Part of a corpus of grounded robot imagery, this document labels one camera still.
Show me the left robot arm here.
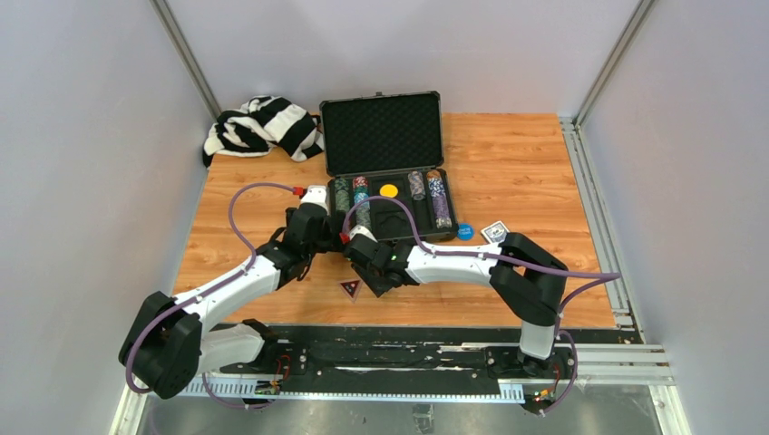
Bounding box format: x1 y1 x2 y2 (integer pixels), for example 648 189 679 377
119 202 334 399

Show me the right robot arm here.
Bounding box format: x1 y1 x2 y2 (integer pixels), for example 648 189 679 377
343 233 569 378

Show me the black poker set case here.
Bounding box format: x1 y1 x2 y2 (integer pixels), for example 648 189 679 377
319 91 458 243

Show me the triangular all in marker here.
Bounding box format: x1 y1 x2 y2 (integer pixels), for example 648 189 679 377
339 279 362 303

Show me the green chip stack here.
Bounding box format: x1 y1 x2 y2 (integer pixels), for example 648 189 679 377
334 178 352 214

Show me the yellow dealer button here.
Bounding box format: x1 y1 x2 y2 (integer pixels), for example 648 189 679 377
379 184 399 198

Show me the blue purple chip stack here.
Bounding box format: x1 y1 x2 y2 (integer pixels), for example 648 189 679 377
426 169 453 228

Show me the blue small blind button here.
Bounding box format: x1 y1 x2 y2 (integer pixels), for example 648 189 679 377
457 223 475 241

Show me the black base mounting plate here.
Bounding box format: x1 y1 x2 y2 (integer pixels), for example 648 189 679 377
222 325 577 398

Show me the black white striped cloth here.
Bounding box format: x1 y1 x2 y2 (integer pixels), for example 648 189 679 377
201 95 326 168

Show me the blue playing card box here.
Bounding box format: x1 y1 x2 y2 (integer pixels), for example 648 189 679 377
481 220 510 244

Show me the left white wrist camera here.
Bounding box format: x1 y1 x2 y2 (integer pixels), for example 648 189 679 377
296 185 330 215

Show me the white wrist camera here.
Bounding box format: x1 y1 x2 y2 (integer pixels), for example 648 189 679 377
296 185 330 215
340 225 377 245

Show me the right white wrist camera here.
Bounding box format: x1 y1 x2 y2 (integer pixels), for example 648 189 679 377
340 225 377 245

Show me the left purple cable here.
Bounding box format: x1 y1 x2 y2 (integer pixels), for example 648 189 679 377
123 182 297 411

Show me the purple cable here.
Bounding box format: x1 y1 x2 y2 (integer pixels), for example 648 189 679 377
123 182 297 411
341 195 622 417

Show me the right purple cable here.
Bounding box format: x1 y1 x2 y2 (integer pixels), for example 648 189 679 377
341 195 622 417

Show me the left aluminium corner post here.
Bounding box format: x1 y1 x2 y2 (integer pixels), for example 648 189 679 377
150 0 221 119

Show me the aluminium corner post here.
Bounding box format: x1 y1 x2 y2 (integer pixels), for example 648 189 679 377
150 0 221 119
572 0 657 128

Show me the aluminium frame rail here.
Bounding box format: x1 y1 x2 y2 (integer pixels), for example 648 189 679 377
559 117 636 330

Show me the right aluminium corner post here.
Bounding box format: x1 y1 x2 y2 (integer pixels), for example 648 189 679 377
572 0 657 128

